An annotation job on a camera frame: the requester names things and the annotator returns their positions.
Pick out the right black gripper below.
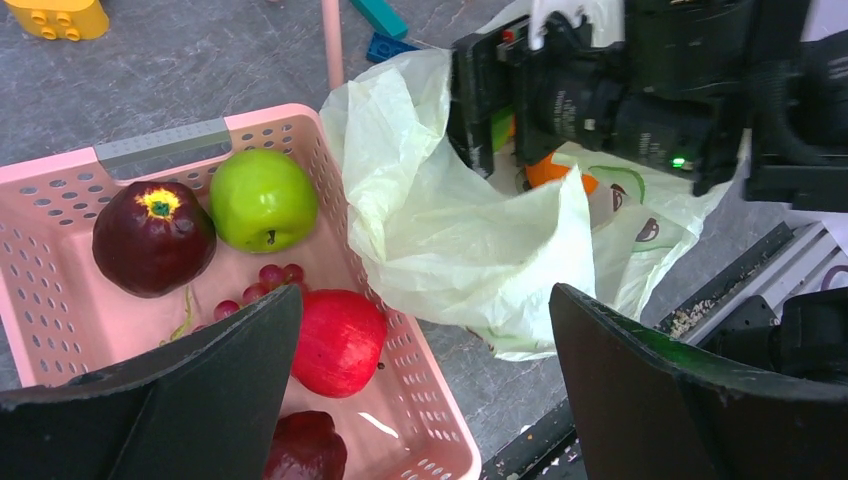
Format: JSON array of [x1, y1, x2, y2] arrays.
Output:
[[447, 1, 749, 196]]

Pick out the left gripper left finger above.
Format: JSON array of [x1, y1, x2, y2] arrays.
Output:
[[1, 286, 302, 479]]

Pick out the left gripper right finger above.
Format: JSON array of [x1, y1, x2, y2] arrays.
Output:
[[549, 284, 847, 479]]

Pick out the orange fake orange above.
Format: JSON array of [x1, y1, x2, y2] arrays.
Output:
[[524, 153, 599, 195]]

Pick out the green fake apple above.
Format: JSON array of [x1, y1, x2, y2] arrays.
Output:
[[209, 149, 319, 253]]

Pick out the light green plastic bag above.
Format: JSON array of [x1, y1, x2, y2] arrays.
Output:
[[320, 49, 728, 361]]

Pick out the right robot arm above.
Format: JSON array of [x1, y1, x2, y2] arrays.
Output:
[[446, 1, 847, 213]]

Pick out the dark red fake pomegranate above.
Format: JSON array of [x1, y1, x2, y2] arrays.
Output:
[[263, 410, 348, 480]]

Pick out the red fake grape bunch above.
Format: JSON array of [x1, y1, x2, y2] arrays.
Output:
[[159, 263, 310, 346]]

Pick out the dark red fake apple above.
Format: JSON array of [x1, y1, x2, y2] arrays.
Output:
[[92, 181, 217, 299]]

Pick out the pink plastic basket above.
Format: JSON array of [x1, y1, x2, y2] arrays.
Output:
[[1, 104, 482, 479]]

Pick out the blue lego brick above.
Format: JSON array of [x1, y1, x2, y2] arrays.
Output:
[[365, 31, 419, 64]]

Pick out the teal rectangular block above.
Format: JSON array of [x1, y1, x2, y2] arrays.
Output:
[[350, 0, 408, 40]]

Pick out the yellow toy block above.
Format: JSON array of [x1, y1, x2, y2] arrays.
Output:
[[5, 0, 110, 42]]

